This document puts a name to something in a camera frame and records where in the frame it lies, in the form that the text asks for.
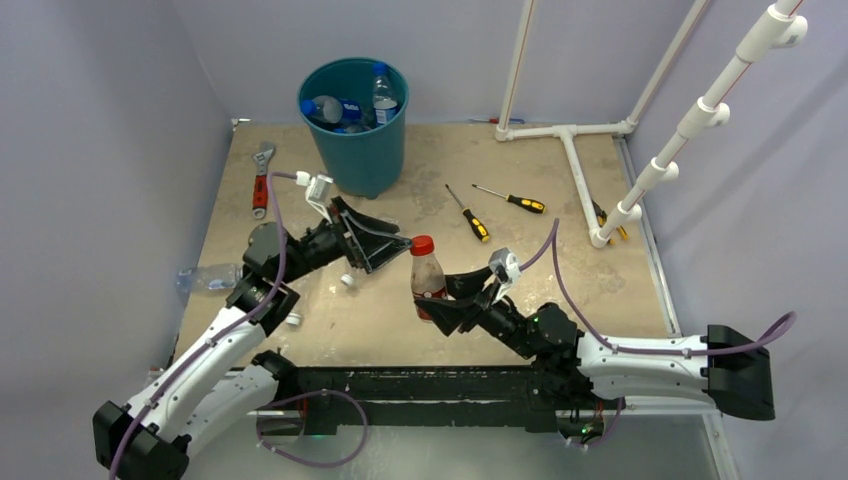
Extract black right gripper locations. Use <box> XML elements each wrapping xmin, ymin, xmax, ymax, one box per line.
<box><xmin>416</xmin><ymin>264</ymin><xmax>538</xmax><ymax>360</ymax></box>

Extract white PVC pipe frame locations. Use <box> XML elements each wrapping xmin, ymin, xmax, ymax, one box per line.
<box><xmin>494</xmin><ymin>0</ymin><xmax>810</xmax><ymax>250</ymax></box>

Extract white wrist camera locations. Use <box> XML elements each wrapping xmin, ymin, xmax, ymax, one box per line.
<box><xmin>295</xmin><ymin>171</ymin><xmax>334</xmax><ymax>222</ymax></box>
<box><xmin>488</xmin><ymin>247</ymin><xmax>521</xmax><ymax>286</ymax></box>

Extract red blue pen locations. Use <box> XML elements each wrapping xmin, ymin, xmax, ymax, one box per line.
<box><xmin>468</xmin><ymin>117</ymin><xmax>526</xmax><ymax>125</ymax></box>

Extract short yellow black screwdriver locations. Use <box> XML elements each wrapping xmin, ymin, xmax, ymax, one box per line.
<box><xmin>445</xmin><ymin>184</ymin><xmax>490</xmax><ymax>243</ymax></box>

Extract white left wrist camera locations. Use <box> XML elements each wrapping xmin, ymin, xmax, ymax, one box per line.
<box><xmin>295</xmin><ymin>171</ymin><xmax>334</xmax><ymax>222</ymax></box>

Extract yellow handled pliers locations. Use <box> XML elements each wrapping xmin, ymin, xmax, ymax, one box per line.
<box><xmin>592</xmin><ymin>200</ymin><xmax>630</xmax><ymax>243</ymax></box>

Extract clear bottle at left edge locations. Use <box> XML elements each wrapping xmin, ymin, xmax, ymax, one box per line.
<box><xmin>175</xmin><ymin>263</ymin><xmax>243</xmax><ymax>294</ymax></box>

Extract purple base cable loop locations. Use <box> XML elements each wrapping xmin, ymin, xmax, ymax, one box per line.
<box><xmin>255</xmin><ymin>389</ymin><xmax>370</xmax><ymax>469</ymax></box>

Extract red cap small bottle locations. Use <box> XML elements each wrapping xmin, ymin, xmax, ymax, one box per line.
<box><xmin>410</xmin><ymin>235</ymin><xmax>448</xmax><ymax>300</ymax></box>

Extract black metal base frame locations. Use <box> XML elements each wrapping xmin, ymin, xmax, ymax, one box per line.
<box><xmin>152</xmin><ymin>364</ymin><xmax>631</xmax><ymax>439</ymax></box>

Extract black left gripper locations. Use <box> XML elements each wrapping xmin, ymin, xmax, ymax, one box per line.
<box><xmin>278</xmin><ymin>196</ymin><xmax>410</xmax><ymax>285</ymax></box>

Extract teal plastic bin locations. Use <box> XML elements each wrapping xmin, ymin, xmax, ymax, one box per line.
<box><xmin>296</xmin><ymin>57</ymin><xmax>410</xmax><ymax>199</ymax></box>

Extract long yellow black screwdriver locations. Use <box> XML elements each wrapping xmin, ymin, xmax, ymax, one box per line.
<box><xmin>472</xmin><ymin>184</ymin><xmax>546</xmax><ymax>214</ymax></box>

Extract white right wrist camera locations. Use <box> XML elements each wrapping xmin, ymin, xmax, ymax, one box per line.
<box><xmin>488</xmin><ymin>247</ymin><xmax>521</xmax><ymax>286</ymax></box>

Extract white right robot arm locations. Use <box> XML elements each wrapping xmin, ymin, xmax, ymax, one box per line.
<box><xmin>414</xmin><ymin>281</ymin><xmax>776</xmax><ymax>421</ymax></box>

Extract clear bottle white cap left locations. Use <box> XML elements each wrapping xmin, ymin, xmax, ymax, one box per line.
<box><xmin>284</xmin><ymin>312</ymin><xmax>303</xmax><ymax>328</ymax></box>

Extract red handled adjustable wrench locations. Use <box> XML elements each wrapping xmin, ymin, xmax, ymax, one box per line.
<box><xmin>252</xmin><ymin>142</ymin><xmax>276</xmax><ymax>220</ymax></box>

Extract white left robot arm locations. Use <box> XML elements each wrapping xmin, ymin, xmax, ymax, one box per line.
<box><xmin>93</xmin><ymin>197</ymin><xmax>412</xmax><ymax>479</ymax></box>

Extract Pepsi bottle blue cap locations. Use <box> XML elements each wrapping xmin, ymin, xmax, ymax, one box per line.
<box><xmin>372</xmin><ymin>62</ymin><xmax>399</xmax><ymax>127</ymax></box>

